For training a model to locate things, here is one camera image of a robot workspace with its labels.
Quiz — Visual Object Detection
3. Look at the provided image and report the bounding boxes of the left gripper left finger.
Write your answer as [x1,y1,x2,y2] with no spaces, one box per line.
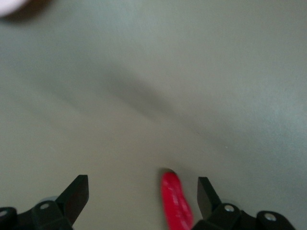
[0,174,90,230]

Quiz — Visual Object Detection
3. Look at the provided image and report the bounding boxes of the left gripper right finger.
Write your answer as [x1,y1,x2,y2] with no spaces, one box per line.
[191,176,296,230]

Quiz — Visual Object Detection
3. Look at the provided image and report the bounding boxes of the red chili pepper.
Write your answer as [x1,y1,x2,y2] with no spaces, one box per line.
[160,169,194,230]

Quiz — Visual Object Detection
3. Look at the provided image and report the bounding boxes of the pink round plate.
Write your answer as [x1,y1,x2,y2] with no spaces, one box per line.
[0,0,31,17]

